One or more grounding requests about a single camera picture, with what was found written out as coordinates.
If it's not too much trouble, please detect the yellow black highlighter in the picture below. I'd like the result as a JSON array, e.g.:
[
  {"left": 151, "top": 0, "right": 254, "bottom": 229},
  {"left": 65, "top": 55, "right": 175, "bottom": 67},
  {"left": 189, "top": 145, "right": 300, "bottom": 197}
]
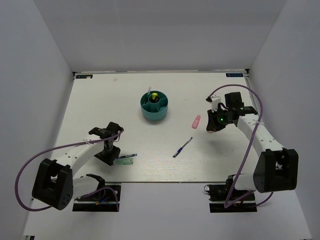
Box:
[{"left": 152, "top": 92, "right": 158, "bottom": 100}]

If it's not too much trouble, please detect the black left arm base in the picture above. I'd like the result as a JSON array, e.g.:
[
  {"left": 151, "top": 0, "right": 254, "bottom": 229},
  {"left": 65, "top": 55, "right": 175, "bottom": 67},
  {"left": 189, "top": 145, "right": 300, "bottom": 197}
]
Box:
[{"left": 72, "top": 184, "right": 122, "bottom": 213}]

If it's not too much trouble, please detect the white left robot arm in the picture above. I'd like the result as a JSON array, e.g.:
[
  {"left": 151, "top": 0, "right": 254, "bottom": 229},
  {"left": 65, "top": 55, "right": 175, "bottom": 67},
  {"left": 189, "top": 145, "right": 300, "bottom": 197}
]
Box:
[{"left": 31, "top": 122, "right": 124, "bottom": 210}]

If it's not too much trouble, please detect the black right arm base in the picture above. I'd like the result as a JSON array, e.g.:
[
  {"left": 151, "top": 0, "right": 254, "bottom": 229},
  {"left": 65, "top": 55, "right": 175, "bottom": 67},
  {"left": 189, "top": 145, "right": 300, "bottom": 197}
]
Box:
[{"left": 203, "top": 176, "right": 257, "bottom": 213}]

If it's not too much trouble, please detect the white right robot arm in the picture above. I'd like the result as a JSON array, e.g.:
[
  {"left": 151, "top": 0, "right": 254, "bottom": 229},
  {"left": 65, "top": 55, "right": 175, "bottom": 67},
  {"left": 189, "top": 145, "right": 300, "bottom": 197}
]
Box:
[{"left": 206, "top": 92, "right": 299, "bottom": 200}]

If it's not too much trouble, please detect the green transparent eraser case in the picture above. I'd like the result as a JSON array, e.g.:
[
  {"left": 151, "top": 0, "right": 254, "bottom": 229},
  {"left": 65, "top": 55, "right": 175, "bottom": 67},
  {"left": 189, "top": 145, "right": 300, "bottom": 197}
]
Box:
[{"left": 116, "top": 158, "right": 134, "bottom": 165}]

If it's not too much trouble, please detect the pink eraser stick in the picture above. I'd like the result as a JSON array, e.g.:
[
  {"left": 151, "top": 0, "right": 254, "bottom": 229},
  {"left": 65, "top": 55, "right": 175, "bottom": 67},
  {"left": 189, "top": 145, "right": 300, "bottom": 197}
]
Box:
[{"left": 191, "top": 115, "right": 201, "bottom": 129}]

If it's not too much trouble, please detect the blue right corner label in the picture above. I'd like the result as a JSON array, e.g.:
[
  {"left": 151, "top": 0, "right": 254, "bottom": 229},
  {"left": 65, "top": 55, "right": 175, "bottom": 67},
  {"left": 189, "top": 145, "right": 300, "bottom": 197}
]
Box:
[{"left": 225, "top": 72, "right": 244, "bottom": 78}]

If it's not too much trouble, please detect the blue corner label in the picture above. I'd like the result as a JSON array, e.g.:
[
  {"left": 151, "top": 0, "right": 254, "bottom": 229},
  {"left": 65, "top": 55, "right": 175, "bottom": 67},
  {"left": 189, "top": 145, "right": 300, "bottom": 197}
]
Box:
[
  {"left": 225, "top": 72, "right": 244, "bottom": 78},
  {"left": 75, "top": 74, "right": 93, "bottom": 79}
]

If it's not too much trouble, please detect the blue ballpoint pen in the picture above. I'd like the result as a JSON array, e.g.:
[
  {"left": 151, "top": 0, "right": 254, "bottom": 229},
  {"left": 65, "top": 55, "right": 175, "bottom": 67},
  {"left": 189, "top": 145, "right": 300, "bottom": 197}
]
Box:
[{"left": 172, "top": 137, "right": 193, "bottom": 158}]

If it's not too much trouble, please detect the teal round organizer container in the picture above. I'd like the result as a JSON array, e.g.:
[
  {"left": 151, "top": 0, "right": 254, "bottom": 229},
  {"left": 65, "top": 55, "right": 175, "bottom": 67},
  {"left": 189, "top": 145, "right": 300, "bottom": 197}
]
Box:
[{"left": 140, "top": 90, "right": 169, "bottom": 121}]

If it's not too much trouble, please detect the blue left corner label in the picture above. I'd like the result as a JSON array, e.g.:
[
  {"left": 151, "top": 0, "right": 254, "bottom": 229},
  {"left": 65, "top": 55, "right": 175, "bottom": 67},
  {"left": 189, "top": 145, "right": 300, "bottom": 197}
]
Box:
[{"left": 75, "top": 74, "right": 93, "bottom": 79}]

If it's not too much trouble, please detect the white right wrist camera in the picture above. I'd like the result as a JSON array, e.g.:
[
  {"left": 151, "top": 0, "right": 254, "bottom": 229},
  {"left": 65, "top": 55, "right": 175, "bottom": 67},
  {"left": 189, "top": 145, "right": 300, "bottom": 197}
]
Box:
[{"left": 205, "top": 94, "right": 222, "bottom": 112}]

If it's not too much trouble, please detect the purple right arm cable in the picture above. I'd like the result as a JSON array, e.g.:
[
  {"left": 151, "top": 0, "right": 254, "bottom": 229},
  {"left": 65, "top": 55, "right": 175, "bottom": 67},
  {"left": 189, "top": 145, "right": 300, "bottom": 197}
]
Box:
[{"left": 209, "top": 84, "right": 275, "bottom": 209}]

